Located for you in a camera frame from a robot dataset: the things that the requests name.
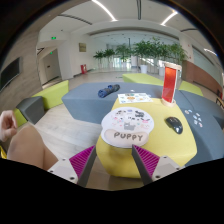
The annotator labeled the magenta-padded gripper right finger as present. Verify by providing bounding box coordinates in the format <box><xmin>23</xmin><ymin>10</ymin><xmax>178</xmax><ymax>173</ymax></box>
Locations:
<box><xmin>132</xmin><ymin>145</ymin><xmax>181</xmax><ymax>185</ymax></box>

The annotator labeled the wall-mounted black television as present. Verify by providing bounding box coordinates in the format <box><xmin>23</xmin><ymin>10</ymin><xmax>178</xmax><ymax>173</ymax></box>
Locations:
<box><xmin>0</xmin><ymin>58</ymin><xmax>21</xmax><ymax>91</ymax></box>

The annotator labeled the round puppy mouse pad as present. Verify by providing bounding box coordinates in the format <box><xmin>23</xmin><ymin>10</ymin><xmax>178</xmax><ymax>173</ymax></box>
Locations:
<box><xmin>101</xmin><ymin>107</ymin><xmax>154</xmax><ymax>148</ymax></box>

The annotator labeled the black computer mouse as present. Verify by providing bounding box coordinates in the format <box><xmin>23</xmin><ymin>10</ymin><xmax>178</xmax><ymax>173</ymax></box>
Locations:
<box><xmin>165</xmin><ymin>117</ymin><xmax>183</xmax><ymax>134</ymax></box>

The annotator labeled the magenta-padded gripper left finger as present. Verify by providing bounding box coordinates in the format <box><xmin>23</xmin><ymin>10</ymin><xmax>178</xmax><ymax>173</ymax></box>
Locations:
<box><xmin>49</xmin><ymin>146</ymin><xmax>96</xmax><ymax>187</ymax></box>

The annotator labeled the person's bare knee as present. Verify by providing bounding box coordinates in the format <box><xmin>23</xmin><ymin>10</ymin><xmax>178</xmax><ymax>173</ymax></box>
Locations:
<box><xmin>7</xmin><ymin>125</ymin><xmax>58</xmax><ymax>170</ymax></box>

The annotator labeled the person's left hand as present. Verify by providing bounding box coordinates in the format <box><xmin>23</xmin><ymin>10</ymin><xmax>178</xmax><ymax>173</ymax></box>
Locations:
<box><xmin>0</xmin><ymin>110</ymin><xmax>17</xmax><ymax>142</ymax></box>

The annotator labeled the lime green bench rear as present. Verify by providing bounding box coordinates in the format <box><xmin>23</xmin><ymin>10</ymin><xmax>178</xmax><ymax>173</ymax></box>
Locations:
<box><xmin>122</xmin><ymin>73</ymin><xmax>163</xmax><ymax>86</ymax></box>

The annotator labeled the small dark grey ottoman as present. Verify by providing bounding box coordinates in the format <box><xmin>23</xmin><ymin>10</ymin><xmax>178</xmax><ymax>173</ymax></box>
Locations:
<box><xmin>16</xmin><ymin>96</ymin><xmax>44</xmax><ymax>124</ymax></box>

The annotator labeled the white sticker sheet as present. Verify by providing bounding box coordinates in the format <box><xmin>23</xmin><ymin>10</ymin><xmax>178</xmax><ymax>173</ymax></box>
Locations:
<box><xmin>118</xmin><ymin>93</ymin><xmax>152</xmax><ymax>104</ymax></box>

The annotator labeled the red fire extinguisher box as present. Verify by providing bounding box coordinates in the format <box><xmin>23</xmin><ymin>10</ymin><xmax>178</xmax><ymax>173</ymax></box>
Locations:
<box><xmin>80</xmin><ymin>64</ymin><xmax>87</xmax><ymax>74</ymax></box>

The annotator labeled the lime green bench left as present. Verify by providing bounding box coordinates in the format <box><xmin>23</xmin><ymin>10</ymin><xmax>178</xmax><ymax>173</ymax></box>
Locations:
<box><xmin>31</xmin><ymin>79</ymin><xmax>70</xmax><ymax>111</ymax></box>

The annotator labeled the lime green bench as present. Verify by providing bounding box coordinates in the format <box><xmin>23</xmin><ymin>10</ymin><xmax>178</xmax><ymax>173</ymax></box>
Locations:
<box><xmin>122</xmin><ymin>73</ymin><xmax>163</xmax><ymax>86</ymax></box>
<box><xmin>31</xmin><ymin>79</ymin><xmax>70</xmax><ymax>111</ymax></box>

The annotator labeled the rolled dark blue cloth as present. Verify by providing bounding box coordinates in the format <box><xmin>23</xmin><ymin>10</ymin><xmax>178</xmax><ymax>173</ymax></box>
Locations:
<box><xmin>98</xmin><ymin>84</ymin><xmax>120</xmax><ymax>98</ymax></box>

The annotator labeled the row of potted plants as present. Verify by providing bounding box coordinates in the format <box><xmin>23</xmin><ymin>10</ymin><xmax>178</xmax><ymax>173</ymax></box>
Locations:
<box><xmin>94</xmin><ymin>38</ymin><xmax>187</xmax><ymax>66</ymax></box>

